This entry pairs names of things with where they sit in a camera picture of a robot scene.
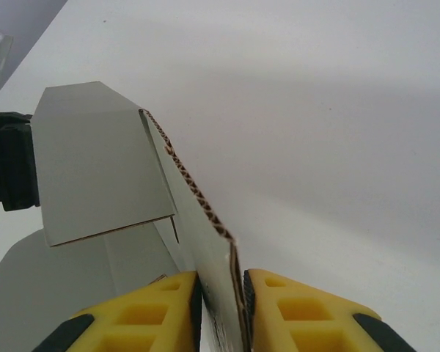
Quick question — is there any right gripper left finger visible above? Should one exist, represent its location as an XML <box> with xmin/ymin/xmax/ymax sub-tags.
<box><xmin>32</xmin><ymin>270</ymin><xmax>203</xmax><ymax>352</ymax></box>

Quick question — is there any grey cardboard box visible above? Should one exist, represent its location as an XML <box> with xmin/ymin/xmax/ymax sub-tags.
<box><xmin>0</xmin><ymin>81</ymin><xmax>254</xmax><ymax>352</ymax></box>

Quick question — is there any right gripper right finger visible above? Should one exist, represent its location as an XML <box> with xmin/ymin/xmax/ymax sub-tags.
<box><xmin>243</xmin><ymin>268</ymin><xmax>421</xmax><ymax>352</ymax></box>

